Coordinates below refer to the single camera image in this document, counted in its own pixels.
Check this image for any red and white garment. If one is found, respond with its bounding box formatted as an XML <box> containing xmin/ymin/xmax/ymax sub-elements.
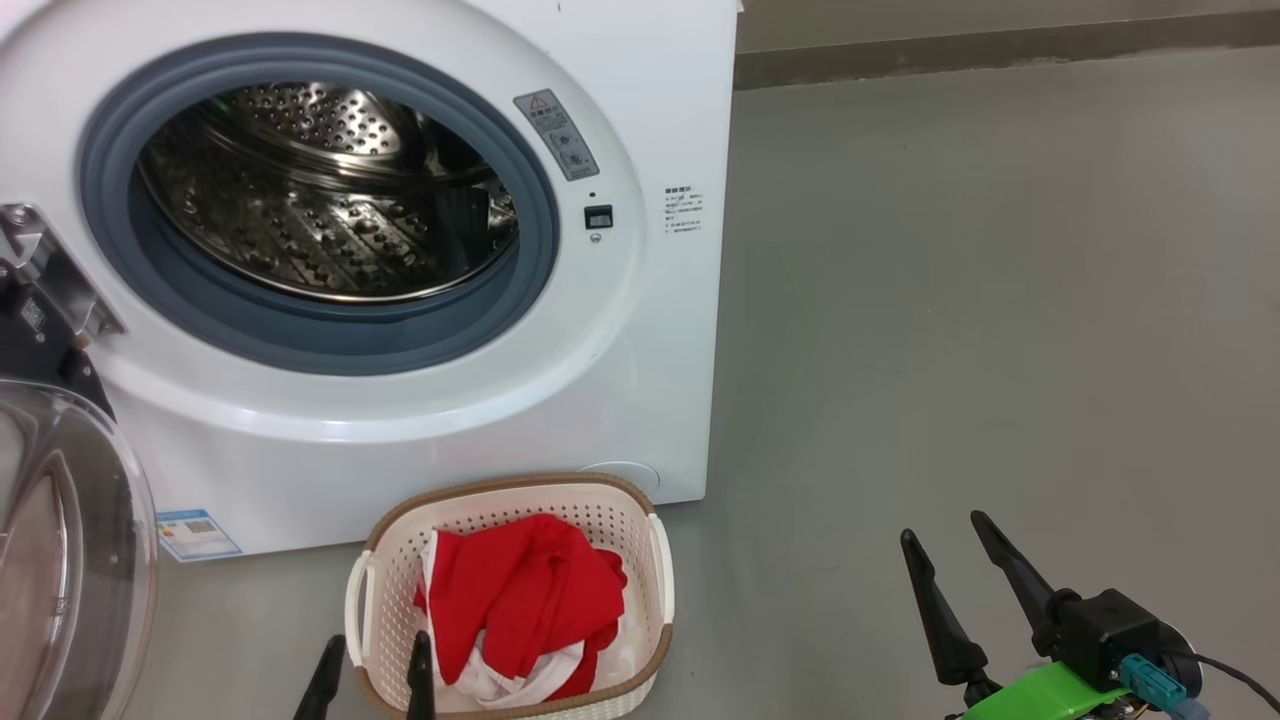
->
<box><xmin>414</xmin><ymin>514</ymin><xmax>629</xmax><ymax>706</ymax></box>

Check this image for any washing machine glass door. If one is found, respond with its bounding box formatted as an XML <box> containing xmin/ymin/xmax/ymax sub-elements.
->
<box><xmin>0</xmin><ymin>262</ymin><xmax>159</xmax><ymax>720</ymax></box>

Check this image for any white front-load washing machine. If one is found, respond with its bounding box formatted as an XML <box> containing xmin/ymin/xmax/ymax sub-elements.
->
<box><xmin>0</xmin><ymin>0</ymin><xmax>741</xmax><ymax>561</ymax></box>

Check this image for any cream perforated laundry basket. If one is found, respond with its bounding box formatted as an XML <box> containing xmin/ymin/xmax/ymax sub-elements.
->
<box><xmin>345</xmin><ymin>473</ymin><xmax>676</xmax><ymax>720</ymax></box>

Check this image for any grey warning sticker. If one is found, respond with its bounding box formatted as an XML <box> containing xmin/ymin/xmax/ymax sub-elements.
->
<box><xmin>514</xmin><ymin>90</ymin><xmax>601</xmax><ymax>182</ymax></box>

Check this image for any metal door hinge bracket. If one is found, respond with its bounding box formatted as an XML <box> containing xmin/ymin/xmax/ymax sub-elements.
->
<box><xmin>0</xmin><ymin>203</ymin><xmax>126</xmax><ymax>346</ymax></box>

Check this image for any thin black cable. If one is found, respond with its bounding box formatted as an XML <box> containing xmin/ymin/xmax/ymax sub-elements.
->
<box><xmin>1185</xmin><ymin>652</ymin><xmax>1280</xmax><ymax>713</ymax></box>

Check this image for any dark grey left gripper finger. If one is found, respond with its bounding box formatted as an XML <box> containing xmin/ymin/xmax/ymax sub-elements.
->
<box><xmin>293</xmin><ymin>634</ymin><xmax>347</xmax><ymax>720</ymax></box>
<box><xmin>405</xmin><ymin>630</ymin><xmax>437</xmax><ymax>720</ymax></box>

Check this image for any printed text sticker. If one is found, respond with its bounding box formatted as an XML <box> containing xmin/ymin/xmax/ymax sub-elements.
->
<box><xmin>663</xmin><ymin>186</ymin><xmax>704</xmax><ymax>235</ymax></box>

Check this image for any teal cable connector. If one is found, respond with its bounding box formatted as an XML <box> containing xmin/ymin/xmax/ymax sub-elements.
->
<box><xmin>1120</xmin><ymin>655</ymin><xmax>1211</xmax><ymax>720</ymax></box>

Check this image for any bright green right gripper body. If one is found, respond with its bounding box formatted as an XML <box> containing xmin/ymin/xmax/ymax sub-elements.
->
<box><xmin>950</xmin><ymin>660</ymin><xmax>1133</xmax><ymax>720</ymax></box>

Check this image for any blue energy label sticker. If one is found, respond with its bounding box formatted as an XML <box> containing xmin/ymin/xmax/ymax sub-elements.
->
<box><xmin>155</xmin><ymin>509</ymin><xmax>243</xmax><ymax>563</ymax></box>

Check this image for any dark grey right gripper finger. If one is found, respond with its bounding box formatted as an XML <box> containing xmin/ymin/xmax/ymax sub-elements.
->
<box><xmin>900</xmin><ymin>528</ymin><xmax>1003</xmax><ymax>707</ymax></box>
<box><xmin>970</xmin><ymin>510</ymin><xmax>1083</xmax><ymax>661</ymax></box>

